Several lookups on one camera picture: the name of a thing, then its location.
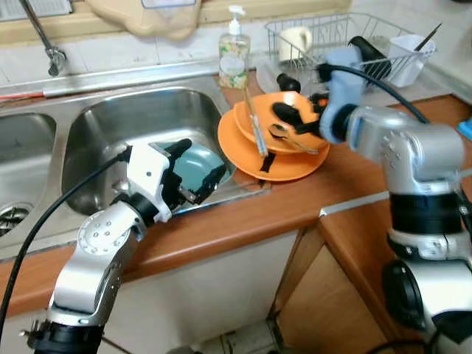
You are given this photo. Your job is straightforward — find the silver metal tongs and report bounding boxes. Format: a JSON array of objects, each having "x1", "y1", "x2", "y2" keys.
[{"x1": 246, "y1": 88, "x2": 268, "y2": 157}]

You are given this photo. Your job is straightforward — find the small orange plate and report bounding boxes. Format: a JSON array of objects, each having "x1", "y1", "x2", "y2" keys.
[{"x1": 233, "y1": 91, "x2": 330, "y2": 156}]

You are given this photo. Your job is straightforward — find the silver metal spoon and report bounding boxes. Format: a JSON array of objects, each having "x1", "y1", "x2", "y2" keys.
[{"x1": 268, "y1": 123, "x2": 319, "y2": 154}]

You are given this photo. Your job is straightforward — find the black round object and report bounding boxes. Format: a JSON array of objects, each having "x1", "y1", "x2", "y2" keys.
[{"x1": 277, "y1": 73, "x2": 302, "y2": 94}]

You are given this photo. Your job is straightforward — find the large orange plate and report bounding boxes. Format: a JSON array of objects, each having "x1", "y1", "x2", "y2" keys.
[{"x1": 217, "y1": 111, "x2": 331, "y2": 182}]

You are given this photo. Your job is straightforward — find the stainless steel double sink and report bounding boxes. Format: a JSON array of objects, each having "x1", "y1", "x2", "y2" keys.
[{"x1": 0, "y1": 63, "x2": 272, "y2": 260}]

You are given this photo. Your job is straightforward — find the cream mug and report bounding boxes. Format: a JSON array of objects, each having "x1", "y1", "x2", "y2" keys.
[{"x1": 278, "y1": 27, "x2": 314, "y2": 64}]

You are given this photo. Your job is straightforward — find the clear soap pump bottle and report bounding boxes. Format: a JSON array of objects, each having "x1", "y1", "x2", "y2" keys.
[{"x1": 218, "y1": 5, "x2": 252, "y2": 90}]

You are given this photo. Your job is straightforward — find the black tumbler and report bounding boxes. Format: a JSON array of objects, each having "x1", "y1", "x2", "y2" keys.
[{"x1": 347, "y1": 35, "x2": 393, "y2": 82}]

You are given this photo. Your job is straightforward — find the white utensil holder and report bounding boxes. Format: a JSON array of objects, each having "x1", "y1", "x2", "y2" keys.
[{"x1": 386, "y1": 34, "x2": 437, "y2": 89}]

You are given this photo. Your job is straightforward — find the white cabinet front panel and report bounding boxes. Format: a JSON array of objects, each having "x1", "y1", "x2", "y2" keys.
[{"x1": 0, "y1": 229, "x2": 305, "y2": 354}]

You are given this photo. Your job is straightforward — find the dark thin utensil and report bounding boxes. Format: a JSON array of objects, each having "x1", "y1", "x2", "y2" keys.
[{"x1": 415, "y1": 22, "x2": 444, "y2": 52}]

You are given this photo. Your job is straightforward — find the blue box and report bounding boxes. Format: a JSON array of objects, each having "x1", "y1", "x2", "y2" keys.
[{"x1": 457, "y1": 118, "x2": 472, "y2": 141}]

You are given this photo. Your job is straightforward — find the chrome faucet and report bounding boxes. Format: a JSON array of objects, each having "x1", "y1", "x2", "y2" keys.
[{"x1": 18, "y1": 0, "x2": 69, "y2": 78}]

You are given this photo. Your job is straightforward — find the brown wooden cabinet door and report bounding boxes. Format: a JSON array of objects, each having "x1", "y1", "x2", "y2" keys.
[{"x1": 269, "y1": 221, "x2": 403, "y2": 354}]

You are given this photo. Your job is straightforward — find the thin red stick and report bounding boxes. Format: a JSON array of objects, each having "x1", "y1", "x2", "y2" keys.
[{"x1": 0, "y1": 91, "x2": 45, "y2": 101}]

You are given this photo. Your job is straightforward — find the metal sink drain strainer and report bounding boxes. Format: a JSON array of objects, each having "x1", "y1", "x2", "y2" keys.
[{"x1": 0, "y1": 203, "x2": 34, "y2": 238}]

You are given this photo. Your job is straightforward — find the white window vent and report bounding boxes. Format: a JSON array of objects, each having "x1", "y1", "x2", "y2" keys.
[{"x1": 0, "y1": 0, "x2": 74, "y2": 21}]

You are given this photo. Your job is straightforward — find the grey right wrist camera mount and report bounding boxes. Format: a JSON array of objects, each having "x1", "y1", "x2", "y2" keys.
[{"x1": 319, "y1": 48, "x2": 367, "y2": 145}]

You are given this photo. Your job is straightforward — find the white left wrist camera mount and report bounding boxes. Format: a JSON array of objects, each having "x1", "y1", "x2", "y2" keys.
[{"x1": 125, "y1": 142, "x2": 181, "y2": 221}]

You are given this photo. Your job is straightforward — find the black flat utensil handle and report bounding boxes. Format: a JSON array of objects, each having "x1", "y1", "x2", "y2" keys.
[{"x1": 260, "y1": 151, "x2": 277, "y2": 178}]

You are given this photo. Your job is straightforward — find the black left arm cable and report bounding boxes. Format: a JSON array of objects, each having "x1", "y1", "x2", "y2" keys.
[{"x1": 0, "y1": 150, "x2": 133, "y2": 329}]

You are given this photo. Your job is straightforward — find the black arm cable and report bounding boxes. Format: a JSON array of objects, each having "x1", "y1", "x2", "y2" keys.
[
  {"x1": 317, "y1": 65, "x2": 472, "y2": 237},
  {"x1": 0, "y1": 150, "x2": 133, "y2": 329}
]

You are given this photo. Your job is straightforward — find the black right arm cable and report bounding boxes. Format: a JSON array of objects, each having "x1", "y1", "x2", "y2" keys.
[{"x1": 317, "y1": 65, "x2": 472, "y2": 237}]

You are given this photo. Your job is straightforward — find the silver wire dish rack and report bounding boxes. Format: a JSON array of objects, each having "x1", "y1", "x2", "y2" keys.
[{"x1": 264, "y1": 13, "x2": 437, "y2": 93}]

